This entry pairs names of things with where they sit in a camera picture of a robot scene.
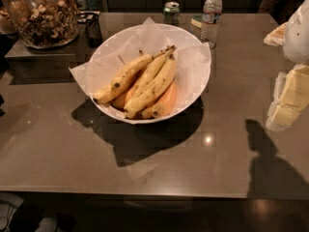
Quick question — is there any green soda can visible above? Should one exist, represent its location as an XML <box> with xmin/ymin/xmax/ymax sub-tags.
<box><xmin>163</xmin><ymin>1</ymin><xmax>180</xmax><ymax>26</ymax></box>

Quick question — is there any white paper liner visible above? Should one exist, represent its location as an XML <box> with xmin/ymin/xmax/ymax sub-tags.
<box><xmin>69</xmin><ymin>16</ymin><xmax>212</xmax><ymax>121</ymax></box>

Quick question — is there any white bowl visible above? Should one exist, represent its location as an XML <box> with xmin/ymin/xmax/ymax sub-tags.
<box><xmin>87</xmin><ymin>23</ymin><xmax>212</xmax><ymax>126</ymax></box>

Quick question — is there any orange ripe banana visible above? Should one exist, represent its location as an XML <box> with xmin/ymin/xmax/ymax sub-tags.
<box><xmin>152</xmin><ymin>81</ymin><xmax>178</xmax><ymax>117</ymax></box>

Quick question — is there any dark metal stand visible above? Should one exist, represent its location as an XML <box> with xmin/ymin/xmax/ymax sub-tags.
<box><xmin>5</xmin><ymin>24</ymin><xmax>94</xmax><ymax>84</ymax></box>

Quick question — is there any large front yellow banana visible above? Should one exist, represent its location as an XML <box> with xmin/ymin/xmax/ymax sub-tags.
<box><xmin>124</xmin><ymin>55</ymin><xmax>177</xmax><ymax>119</ymax></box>

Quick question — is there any long yellow banana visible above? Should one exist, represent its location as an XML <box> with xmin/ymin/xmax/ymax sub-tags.
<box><xmin>111</xmin><ymin>45</ymin><xmax>176</xmax><ymax>109</ymax></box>

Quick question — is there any clear plastic water bottle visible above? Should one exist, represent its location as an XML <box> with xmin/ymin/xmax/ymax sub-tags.
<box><xmin>200</xmin><ymin>0</ymin><xmax>223</xmax><ymax>48</ymax></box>

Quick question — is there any small bottom banana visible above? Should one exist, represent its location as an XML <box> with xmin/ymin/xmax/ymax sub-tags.
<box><xmin>138</xmin><ymin>106</ymin><xmax>153</xmax><ymax>119</ymax></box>

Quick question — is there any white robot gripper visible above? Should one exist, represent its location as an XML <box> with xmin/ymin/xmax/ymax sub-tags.
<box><xmin>264</xmin><ymin>0</ymin><xmax>309</xmax><ymax>132</ymax></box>

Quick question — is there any glass jar of nuts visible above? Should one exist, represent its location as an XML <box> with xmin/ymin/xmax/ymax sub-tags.
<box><xmin>2</xmin><ymin>0</ymin><xmax>78</xmax><ymax>49</ymax></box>

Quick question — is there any left spotted yellow banana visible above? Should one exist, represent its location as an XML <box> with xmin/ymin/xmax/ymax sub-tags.
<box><xmin>93</xmin><ymin>51</ymin><xmax>154</xmax><ymax>103</ymax></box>

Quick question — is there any yellow sticky note pad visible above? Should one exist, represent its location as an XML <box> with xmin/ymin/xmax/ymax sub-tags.
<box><xmin>190</xmin><ymin>14</ymin><xmax>202</xmax><ymax>29</ymax></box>

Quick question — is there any black small container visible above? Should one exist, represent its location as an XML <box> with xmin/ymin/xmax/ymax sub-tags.
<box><xmin>78</xmin><ymin>12</ymin><xmax>102</xmax><ymax>47</ymax></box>

